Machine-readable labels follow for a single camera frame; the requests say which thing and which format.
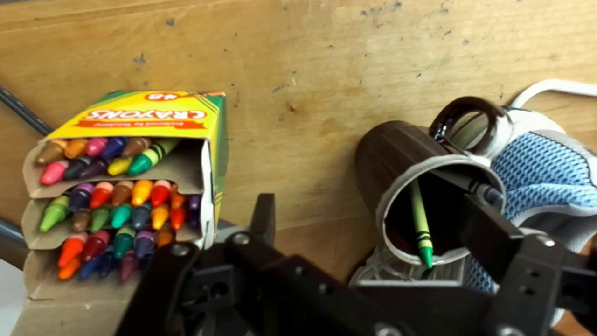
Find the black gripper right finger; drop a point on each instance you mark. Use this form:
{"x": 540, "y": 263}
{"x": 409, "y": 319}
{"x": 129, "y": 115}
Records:
{"x": 529, "y": 274}

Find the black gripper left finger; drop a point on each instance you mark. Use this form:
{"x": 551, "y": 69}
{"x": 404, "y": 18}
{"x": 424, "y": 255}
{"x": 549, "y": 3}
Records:
{"x": 206, "y": 287}

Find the green crayon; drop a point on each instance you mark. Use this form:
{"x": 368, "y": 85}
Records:
{"x": 420, "y": 225}

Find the dark brown mug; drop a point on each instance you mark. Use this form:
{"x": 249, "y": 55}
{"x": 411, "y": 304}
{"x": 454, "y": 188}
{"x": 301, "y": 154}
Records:
{"x": 389, "y": 151}

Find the yellow green crayon box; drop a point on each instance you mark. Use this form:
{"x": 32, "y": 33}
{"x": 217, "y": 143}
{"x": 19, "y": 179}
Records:
{"x": 142, "y": 115}

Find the black marker pen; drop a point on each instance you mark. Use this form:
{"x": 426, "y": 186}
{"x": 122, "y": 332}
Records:
{"x": 476, "y": 186}

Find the grey blue sneaker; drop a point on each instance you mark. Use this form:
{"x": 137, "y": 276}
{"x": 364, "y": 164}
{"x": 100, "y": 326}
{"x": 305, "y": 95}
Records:
{"x": 542, "y": 169}

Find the dark pen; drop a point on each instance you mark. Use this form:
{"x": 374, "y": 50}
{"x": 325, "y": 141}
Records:
{"x": 10, "y": 240}

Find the wooden roll-top desk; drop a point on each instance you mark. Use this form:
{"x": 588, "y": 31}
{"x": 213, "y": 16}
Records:
{"x": 299, "y": 63}

